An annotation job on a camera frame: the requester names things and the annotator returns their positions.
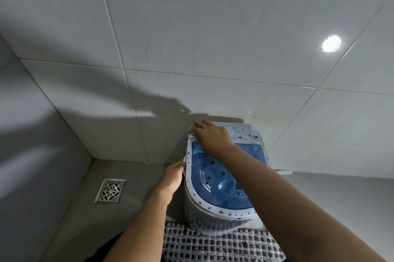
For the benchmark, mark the person's left hand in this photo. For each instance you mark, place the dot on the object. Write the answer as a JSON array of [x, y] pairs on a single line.
[[172, 180]]

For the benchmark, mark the person's right hand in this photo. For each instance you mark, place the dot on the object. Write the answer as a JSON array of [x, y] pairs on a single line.
[[214, 140]]

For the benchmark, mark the brown cleaning cloth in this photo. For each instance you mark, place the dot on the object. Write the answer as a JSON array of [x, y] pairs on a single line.
[[191, 134]]

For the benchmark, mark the white washing machine blue lid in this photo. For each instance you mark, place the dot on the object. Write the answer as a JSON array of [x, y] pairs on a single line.
[[212, 184]]

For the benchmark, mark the person's left forearm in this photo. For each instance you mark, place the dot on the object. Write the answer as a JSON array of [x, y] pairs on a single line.
[[144, 228]]

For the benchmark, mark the person's right forearm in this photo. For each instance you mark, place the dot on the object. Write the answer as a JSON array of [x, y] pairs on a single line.
[[292, 209]]

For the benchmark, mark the person's black trousers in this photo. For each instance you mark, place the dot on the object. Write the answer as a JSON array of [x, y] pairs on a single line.
[[107, 249]]

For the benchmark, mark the metal floor drain grate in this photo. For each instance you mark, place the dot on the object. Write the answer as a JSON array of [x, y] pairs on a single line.
[[110, 191]]

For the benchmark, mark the checkered woven floor mat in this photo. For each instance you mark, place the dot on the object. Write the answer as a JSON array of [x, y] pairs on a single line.
[[215, 246]]

